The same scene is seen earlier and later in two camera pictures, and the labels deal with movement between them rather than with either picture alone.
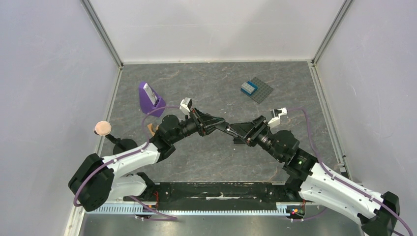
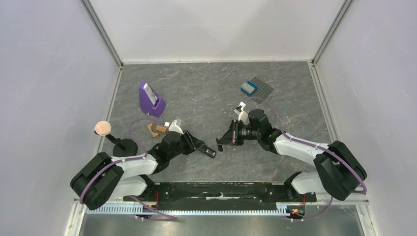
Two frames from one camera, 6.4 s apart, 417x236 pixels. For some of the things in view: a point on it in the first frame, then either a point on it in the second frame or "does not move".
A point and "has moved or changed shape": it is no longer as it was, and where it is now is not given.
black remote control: (229, 129) has moved or changed shape
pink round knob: (103, 128) does not move
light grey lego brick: (247, 88) does not move
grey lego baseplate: (263, 91) does not move
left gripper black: (204, 123) -> (193, 143)
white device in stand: (150, 93) does not move
